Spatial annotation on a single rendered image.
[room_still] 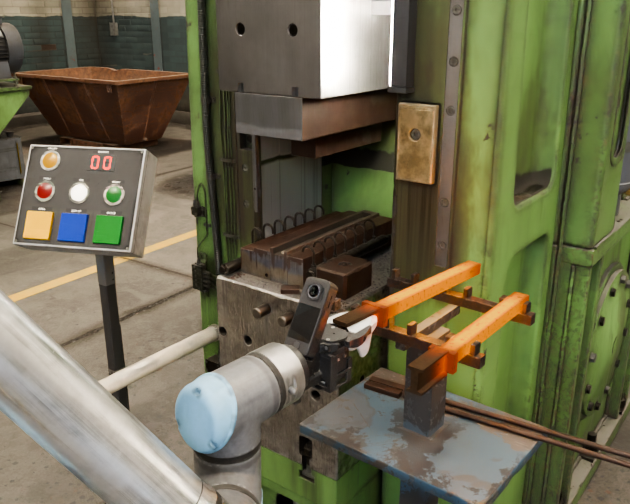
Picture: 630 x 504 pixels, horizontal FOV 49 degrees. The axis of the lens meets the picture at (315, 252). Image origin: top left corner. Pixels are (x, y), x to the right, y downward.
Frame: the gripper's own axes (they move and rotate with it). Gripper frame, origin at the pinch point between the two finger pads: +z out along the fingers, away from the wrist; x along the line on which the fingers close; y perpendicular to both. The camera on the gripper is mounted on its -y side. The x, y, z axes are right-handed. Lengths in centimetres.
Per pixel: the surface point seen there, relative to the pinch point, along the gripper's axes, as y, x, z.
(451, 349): 4.0, 12.9, 5.3
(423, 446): 31.1, 4.2, 14.9
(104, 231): 8, -91, 11
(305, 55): -38, -40, 31
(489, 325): 3.8, 13.5, 17.4
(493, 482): 31.0, 19.2, 13.6
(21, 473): 110, -150, 8
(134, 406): 109, -155, 60
